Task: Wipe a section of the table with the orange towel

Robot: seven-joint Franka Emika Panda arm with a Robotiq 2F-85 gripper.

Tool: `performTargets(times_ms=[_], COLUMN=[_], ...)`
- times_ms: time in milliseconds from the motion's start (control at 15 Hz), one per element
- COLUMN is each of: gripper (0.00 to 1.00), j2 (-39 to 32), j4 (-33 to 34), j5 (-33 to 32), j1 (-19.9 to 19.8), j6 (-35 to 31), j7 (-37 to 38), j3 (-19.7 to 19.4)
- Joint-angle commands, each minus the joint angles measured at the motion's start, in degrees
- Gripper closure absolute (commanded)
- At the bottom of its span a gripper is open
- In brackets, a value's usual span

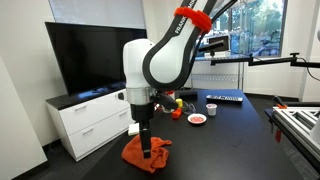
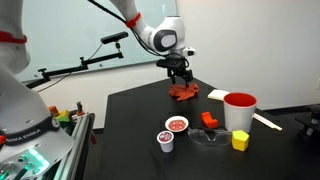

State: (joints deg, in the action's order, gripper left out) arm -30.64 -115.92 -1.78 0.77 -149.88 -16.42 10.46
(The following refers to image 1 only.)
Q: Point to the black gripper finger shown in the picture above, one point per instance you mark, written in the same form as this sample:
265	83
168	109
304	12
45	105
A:
143	140
148	140

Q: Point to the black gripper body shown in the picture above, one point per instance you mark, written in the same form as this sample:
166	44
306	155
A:
141	112

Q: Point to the orange towel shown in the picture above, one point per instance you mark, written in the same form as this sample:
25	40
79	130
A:
133	153

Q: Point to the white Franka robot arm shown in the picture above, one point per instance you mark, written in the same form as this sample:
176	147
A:
166	63

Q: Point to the white cup red inside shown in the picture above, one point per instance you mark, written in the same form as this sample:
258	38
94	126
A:
171	96

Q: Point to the orange block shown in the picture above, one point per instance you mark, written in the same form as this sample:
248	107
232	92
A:
176	114

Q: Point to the yellow block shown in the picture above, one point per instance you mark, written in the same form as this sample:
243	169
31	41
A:
179	102

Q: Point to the black box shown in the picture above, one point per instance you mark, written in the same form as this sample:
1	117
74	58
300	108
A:
186	93

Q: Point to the clear safety glasses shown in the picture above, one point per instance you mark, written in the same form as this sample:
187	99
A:
190	107

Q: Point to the white drawer cabinet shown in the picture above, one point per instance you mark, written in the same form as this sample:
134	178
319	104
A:
90	123

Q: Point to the small white red plate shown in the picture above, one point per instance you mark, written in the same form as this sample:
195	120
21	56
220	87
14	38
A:
197	118

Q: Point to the white coffee pod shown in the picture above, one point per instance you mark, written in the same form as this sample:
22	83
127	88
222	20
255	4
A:
211	109

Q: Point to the black television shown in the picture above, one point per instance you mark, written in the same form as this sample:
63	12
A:
90	56

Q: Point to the black remote control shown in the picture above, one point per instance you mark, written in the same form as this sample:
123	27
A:
224	98

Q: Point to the white board panel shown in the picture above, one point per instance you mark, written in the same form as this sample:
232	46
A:
16	133

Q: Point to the black orange clamp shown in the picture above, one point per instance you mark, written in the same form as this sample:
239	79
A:
279	102

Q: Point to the window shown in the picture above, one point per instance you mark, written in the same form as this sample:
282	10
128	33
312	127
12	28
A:
256	26

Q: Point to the black boom camera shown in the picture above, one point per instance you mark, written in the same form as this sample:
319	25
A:
218	44

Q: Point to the red frame tag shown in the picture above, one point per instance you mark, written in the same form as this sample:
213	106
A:
278	136

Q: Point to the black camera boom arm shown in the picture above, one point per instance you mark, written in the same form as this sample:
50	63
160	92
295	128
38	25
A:
266	61

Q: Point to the aluminium frame rail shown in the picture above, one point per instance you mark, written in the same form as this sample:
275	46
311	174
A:
296	123

